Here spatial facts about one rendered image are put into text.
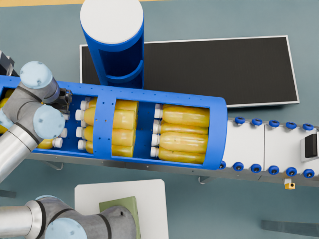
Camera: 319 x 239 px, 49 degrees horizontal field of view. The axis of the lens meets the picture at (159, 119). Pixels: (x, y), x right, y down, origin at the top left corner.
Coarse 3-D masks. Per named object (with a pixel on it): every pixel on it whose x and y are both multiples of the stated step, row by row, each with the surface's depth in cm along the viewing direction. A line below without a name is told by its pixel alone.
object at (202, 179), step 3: (201, 177) 233; (204, 177) 221; (207, 177) 209; (210, 177) 204; (213, 177) 203; (216, 177) 201; (198, 180) 242; (201, 180) 231; (204, 180) 222; (207, 180) 220; (210, 180) 219; (201, 183) 241; (204, 183) 241
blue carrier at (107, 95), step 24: (0, 96) 138; (72, 96) 147; (96, 96) 128; (120, 96) 128; (144, 96) 129; (168, 96) 131; (192, 96) 133; (72, 120) 151; (144, 120) 151; (216, 120) 125; (72, 144) 146; (96, 144) 126; (144, 144) 149; (216, 144) 125; (216, 168) 133
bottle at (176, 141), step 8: (160, 136) 133; (168, 136) 132; (176, 136) 132; (184, 136) 132; (192, 136) 132; (200, 136) 133; (160, 144) 133; (168, 144) 131; (176, 144) 131; (184, 144) 131; (192, 144) 131; (200, 144) 131; (192, 152) 134; (200, 152) 133
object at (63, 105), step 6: (60, 90) 108; (66, 90) 109; (60, 96) 107; (66, 96) 110; (54, 102) 108; (60, 102) 111; (66, 102) 111; (54, 108) 112; (60, 108) 112; (66, 108) 112
